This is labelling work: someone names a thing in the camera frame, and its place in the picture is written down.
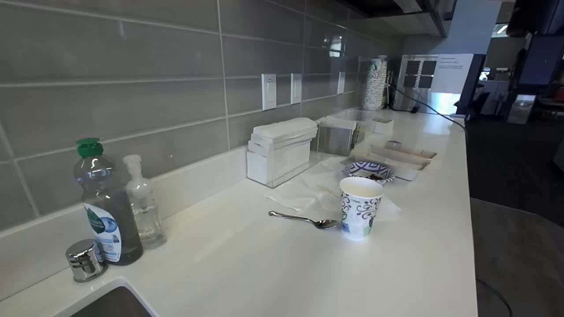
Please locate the blue patterned bowl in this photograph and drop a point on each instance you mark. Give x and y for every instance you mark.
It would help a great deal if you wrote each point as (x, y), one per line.
(367, 172)

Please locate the acrylic white napkin dispenser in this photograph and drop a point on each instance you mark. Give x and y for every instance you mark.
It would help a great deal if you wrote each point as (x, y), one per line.
(279, 156)

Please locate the clear plastic bag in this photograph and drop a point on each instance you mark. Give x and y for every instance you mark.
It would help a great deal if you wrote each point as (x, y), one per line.
(311, 191)

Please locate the grey metal box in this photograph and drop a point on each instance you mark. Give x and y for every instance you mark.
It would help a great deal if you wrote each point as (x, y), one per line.
(335, 138)

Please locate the metal spoon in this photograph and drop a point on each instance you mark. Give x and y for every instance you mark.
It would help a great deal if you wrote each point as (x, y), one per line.
(293, 217)

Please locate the patterned paper cup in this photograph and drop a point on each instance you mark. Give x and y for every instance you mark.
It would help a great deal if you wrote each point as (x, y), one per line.
(360, 212)

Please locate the small white box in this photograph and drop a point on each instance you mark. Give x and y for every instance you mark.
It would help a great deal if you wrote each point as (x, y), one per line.
(381, 128)

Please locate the wrapped stack of cups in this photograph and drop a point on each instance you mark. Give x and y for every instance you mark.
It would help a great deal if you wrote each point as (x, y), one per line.
(374, 82)

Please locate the clear glass dispenser bottle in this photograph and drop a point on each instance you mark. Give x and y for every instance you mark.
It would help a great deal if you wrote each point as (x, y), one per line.
(143, 212)

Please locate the green-capped dish soap bottle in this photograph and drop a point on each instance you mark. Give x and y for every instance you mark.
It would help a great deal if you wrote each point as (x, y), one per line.
(115, 226)

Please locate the white poster sign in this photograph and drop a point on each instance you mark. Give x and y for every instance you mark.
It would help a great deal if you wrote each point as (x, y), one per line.
(450, 73)

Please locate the sink basin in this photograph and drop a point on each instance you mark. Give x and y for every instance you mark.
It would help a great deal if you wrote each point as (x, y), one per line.
(115, 304)

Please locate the chrome round knob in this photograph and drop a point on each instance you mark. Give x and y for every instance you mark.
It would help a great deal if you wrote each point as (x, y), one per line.
(85, 260)

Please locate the white wall outlet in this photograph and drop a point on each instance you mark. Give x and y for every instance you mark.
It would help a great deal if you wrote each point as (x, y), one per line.
(268, 91)
(341, 83)
(297, 89)

